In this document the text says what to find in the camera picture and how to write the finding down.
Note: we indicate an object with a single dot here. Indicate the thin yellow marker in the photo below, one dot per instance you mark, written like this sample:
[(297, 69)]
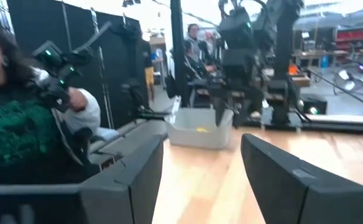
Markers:
[(201, 129)]

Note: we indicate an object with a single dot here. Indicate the person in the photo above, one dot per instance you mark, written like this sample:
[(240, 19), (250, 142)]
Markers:
[(149, 77), (13, 130), (195, 34), (194, 67)]

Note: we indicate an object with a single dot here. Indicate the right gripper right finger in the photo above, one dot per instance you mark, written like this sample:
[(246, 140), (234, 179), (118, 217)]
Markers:
[(293, 199)]

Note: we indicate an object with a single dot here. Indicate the round floor fan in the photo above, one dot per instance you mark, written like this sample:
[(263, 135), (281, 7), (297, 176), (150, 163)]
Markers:
[(349, 81)]

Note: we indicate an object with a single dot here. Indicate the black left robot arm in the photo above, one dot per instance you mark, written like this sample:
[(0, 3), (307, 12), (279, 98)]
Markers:
[(281, 62)]

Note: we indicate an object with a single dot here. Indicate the red storage bins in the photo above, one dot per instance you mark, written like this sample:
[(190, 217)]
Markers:
[(352, 34)]

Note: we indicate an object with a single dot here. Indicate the black curtain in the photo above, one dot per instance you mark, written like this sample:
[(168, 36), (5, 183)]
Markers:
[(119, 56)]

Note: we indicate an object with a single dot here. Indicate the grey plastic bin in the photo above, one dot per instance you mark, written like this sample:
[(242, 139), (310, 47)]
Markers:
[(194, 138)]

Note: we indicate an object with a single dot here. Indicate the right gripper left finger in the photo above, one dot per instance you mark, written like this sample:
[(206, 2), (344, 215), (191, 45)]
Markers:
[(113, 199)]

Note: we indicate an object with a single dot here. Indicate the black box green light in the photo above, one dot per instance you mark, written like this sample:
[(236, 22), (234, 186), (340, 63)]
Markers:
[(313, 104)]

